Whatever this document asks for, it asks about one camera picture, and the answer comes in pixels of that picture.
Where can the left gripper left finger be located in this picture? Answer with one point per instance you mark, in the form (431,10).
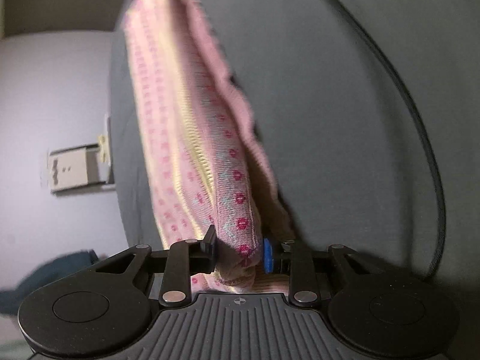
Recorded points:
(186,259)

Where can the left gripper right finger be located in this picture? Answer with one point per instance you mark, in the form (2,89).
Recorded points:
(294,259)

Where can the pink striped knit sweater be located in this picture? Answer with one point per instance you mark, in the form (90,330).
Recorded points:
(206,168)

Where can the dark grey bed sheet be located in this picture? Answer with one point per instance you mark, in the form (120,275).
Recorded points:
(348,161)

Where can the white black-framed chair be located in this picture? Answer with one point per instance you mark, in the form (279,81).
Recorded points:
(80,167)

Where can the dark blue hanging jacket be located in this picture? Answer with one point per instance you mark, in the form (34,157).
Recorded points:
(47,273)

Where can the grey door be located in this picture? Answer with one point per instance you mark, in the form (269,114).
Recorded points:
(21,17)

